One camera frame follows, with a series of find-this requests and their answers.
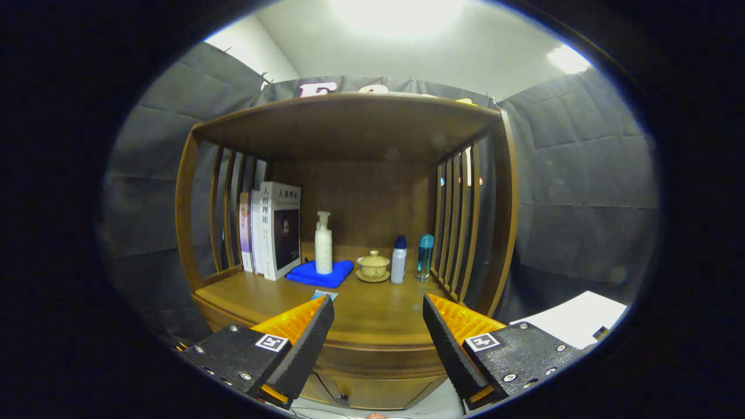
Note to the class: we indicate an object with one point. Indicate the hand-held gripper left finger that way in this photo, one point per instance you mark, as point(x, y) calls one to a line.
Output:
point(308, 349)

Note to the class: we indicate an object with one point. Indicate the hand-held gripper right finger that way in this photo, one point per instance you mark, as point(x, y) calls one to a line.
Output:
point(451, 352)

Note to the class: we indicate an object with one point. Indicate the white and blue cosmetic tube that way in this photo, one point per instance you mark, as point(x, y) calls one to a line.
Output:
point(323, 295)

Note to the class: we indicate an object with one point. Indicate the wooden drawer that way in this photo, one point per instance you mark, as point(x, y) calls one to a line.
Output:
point(378, 358)

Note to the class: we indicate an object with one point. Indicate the wooden countertop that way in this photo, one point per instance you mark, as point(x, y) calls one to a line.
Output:
point(378, 314)

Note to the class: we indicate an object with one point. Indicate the brown wooden cabinet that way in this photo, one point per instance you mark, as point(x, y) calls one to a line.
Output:
point(349, 128)

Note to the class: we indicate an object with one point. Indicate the blue folded cloth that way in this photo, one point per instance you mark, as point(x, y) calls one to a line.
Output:
point(305, 274)

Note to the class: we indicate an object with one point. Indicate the clear teal bottle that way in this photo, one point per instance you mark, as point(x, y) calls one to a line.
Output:
point(425, 259)

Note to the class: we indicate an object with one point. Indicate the white pump bottle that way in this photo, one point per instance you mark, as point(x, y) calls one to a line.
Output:
point(323, 250)

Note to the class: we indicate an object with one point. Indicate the white bottle with blue cap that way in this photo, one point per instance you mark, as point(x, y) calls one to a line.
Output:
point(398, 262)

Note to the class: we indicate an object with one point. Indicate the beige lidded tea cup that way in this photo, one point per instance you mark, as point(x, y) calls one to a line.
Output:
point(373, 266)

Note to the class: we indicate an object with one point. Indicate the white book with dark cover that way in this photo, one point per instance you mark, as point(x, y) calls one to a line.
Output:
point(268, 233)

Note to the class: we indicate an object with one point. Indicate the thin white book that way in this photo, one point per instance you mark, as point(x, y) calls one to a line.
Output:
point(256, 233)

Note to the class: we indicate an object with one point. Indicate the purple book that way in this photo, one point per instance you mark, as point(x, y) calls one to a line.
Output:
point(245, 233)

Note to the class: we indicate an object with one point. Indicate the black backdrop cloth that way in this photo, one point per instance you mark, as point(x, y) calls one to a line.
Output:
point(582, 174)

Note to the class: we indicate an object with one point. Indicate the small ceiling light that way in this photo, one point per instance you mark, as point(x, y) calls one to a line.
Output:
point(568, 58)

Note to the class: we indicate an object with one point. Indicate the large ceiling light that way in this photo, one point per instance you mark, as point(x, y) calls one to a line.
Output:
point(396, 11)

